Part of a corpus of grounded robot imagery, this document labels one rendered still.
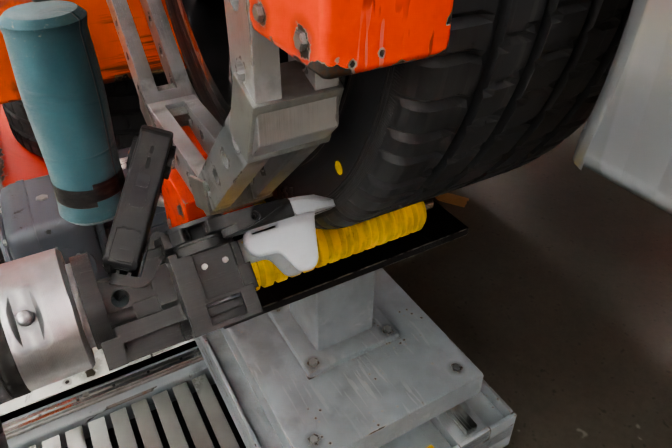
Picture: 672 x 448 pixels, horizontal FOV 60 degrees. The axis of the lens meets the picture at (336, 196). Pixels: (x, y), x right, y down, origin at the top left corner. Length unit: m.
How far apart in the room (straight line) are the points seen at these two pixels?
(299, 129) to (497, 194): 1.36
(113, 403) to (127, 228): 0.71
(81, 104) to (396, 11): 0.49
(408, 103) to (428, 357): 0.60
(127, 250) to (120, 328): 0.05
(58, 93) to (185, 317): 0.35
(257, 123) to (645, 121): 0.22
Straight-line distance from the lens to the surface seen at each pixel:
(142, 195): 0.45
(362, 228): 0.65
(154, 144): 0.47
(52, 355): 0.43
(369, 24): 0.28
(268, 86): 0.37
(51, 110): 0.72
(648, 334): 1.41
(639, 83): 0.33
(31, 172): 1.40
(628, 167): 0.35
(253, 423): 0.95
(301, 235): 0.47
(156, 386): 1.13
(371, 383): 0.89
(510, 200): 1.70
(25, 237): 0.97
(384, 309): 0.99
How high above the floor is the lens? 0.92
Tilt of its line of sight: 34 degrees down
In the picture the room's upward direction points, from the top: straight up
